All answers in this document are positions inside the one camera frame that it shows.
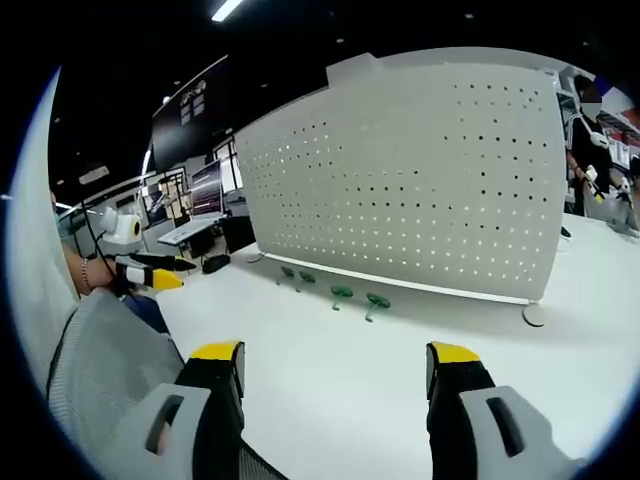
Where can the black pouch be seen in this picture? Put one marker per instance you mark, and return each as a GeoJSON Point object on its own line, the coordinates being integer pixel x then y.
{"type": "Point", "coordinates": [215, 263]}

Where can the large black wall screen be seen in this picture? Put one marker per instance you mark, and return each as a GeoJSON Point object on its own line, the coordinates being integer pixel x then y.
{"type": "Point", "coordinates": [190, 115]}

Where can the grey mesh chair back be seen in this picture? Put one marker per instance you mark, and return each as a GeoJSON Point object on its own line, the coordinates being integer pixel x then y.
{"type": "Point", "coordinates": [110, 345]}

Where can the white keyboard desk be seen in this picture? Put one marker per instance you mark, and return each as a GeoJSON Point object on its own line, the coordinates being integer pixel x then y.
{"type": "Point", "coordinates": [187, 232]}

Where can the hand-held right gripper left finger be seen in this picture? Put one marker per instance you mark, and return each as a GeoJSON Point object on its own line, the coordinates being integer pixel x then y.
{"type": "Point", "coordinates": [210, 400]}

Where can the person's blue trousers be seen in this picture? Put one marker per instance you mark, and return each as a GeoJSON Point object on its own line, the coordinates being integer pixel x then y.
{"type": "Point", "coordinates": [147, 312]}

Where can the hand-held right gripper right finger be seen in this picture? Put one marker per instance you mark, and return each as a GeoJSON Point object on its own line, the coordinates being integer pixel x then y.
{"type": "Point", "coordinates": [460, 400]}

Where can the computer monitor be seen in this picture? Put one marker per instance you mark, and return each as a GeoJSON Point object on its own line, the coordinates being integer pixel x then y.
{"type": "Point", "coordinates": [206, 189]}

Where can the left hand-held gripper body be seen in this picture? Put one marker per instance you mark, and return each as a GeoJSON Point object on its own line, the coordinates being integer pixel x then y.
{"type": "Point", "coordinates": [121, 231]}

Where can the white perforated mounting plate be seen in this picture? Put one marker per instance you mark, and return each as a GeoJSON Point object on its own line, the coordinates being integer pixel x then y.
{"type": "Point", "coordinates": [400, 190]}

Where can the ceiling light strip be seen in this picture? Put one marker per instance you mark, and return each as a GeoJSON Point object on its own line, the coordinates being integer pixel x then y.
{"type": "Point", "coordinates": [227, 9]}

